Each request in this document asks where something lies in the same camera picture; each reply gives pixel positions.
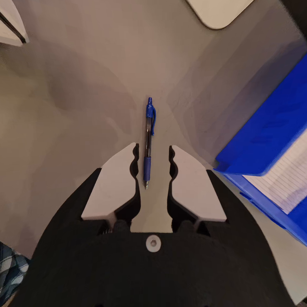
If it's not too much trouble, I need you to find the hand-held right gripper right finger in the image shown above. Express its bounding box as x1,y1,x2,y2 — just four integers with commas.
167,145,227,223

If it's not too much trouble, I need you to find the grey desk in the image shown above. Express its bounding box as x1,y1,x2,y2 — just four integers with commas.
0,0,307,307

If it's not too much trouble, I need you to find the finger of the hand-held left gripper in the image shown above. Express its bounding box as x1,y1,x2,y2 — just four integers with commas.
0,0,30,44
0,13,24,47

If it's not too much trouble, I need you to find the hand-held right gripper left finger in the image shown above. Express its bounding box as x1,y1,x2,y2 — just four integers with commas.
81,142,141,224

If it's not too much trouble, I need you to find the person's plaid shirt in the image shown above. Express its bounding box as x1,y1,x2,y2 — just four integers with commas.
0,242,30,306

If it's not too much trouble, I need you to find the white lined notepad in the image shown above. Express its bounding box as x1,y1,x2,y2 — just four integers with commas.
242,131,307,215

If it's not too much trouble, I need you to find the white stand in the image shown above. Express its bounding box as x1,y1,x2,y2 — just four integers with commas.
186,0,255,30

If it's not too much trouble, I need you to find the blue plastic bin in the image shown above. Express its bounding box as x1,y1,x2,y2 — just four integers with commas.
213,53,307,247

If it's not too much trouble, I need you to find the blue pen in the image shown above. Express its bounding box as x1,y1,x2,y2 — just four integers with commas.
143,97,157,190

